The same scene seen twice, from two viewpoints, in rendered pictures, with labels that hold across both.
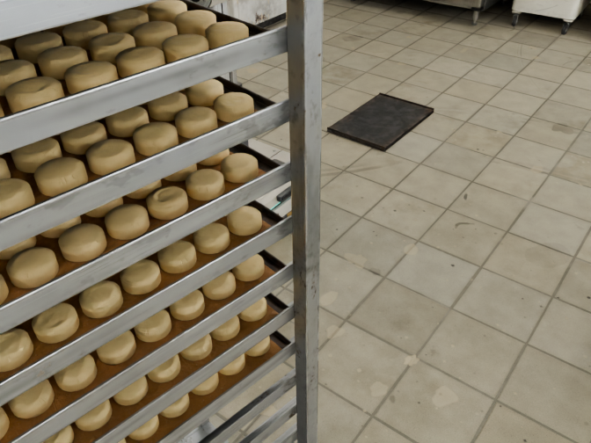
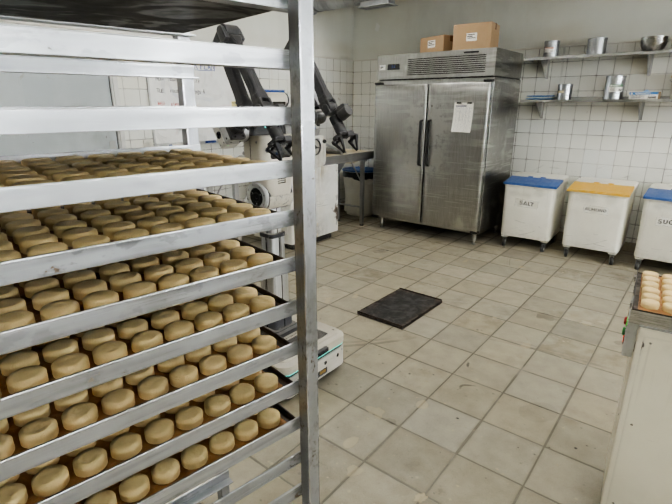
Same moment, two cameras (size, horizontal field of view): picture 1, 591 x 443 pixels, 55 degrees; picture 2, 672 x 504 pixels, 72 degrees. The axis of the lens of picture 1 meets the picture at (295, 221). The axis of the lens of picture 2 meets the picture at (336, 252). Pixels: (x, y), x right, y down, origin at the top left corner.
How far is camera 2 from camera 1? 0.24 m
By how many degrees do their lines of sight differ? 20
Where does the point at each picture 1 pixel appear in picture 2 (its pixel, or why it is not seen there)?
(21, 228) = (98, 256)
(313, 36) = (308, 165)
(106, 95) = (168, 178)
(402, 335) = (413, 475)
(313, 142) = (310, 239)
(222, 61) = (247, 173)
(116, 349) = (152, 387)
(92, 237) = (147, 286)
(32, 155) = (115, 227)
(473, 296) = (475, 444)
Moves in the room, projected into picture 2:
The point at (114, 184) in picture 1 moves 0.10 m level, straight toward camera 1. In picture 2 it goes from (166, 240) to (167, 260)
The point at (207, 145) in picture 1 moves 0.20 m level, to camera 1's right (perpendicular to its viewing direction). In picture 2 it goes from (234, 228) to (353, 229)
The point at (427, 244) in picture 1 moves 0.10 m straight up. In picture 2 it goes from (436, 401) to (437, 385)
